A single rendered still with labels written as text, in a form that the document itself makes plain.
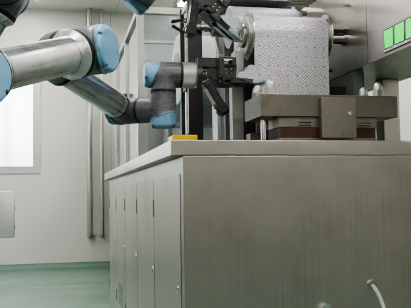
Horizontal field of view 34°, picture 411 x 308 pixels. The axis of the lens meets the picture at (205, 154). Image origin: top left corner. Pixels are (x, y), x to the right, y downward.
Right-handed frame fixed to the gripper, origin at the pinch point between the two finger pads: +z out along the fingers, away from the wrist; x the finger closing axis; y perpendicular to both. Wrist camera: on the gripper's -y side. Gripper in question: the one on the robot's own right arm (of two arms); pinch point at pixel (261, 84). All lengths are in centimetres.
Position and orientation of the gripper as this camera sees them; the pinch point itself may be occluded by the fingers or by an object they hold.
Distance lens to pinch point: 205.6
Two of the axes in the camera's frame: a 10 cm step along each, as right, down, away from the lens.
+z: 9.8, 0.0, 2.1
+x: -2.1, 0.6, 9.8
